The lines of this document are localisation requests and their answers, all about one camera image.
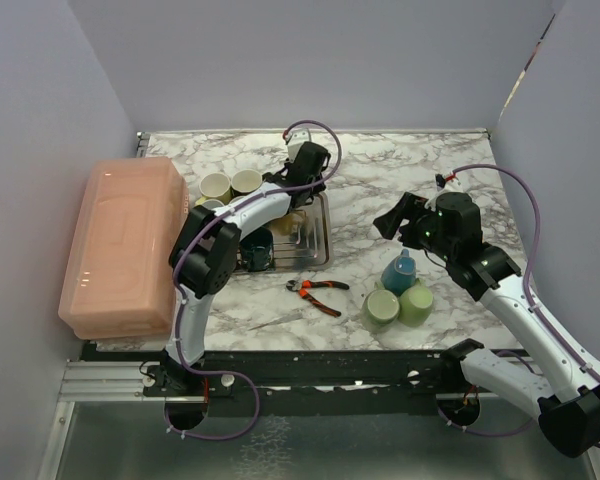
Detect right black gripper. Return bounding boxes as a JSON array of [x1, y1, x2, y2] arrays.
[[374, 190, 455, 261]]

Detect yellow mug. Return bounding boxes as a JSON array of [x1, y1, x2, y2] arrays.
[[268, 210, 307, 242]]

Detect blue mug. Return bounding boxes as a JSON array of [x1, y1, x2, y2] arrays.
[[380, 249, 417, 297]]

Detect black glossy mug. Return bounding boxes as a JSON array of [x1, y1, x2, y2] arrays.
[[230, 169, 263, 198]]

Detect dark teal mug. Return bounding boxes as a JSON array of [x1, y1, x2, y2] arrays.
[[239, 227, 274, 272]]

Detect yellow-green faceted mug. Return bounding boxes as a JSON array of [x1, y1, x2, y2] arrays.
[[196, 172, 232, 205]]

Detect light pink mug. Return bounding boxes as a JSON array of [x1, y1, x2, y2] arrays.
[[229, 196, 246, 206]]

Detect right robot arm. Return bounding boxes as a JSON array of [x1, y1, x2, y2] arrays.
[[373, 192, 600, 458]]

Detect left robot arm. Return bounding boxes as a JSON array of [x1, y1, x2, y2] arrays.
[[165, 141, 330, 395]]

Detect green tilted mug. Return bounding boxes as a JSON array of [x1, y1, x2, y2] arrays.
[[398, 284, 434, 328]]

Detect pale green upright mug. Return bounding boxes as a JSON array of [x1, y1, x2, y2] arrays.
[[362, 289, 400, 329]]

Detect silver metal tray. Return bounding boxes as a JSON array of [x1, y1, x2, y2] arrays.
[[234, 189, 335, 274]]

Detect orange black pliers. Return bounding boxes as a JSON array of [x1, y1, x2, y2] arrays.
[[285, 279, 350, 318]]

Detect pink plastic storage box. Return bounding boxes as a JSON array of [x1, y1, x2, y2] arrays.
[[58, 157, 189, 340]]

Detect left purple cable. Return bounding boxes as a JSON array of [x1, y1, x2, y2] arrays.
[[172, 119, 342, 442]]

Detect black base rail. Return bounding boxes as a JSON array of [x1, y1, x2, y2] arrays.
[[79, 344, 486, 417]]

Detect aluminium frame rail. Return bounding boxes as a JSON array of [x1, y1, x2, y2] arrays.
[[59, 361, 153, 402]]

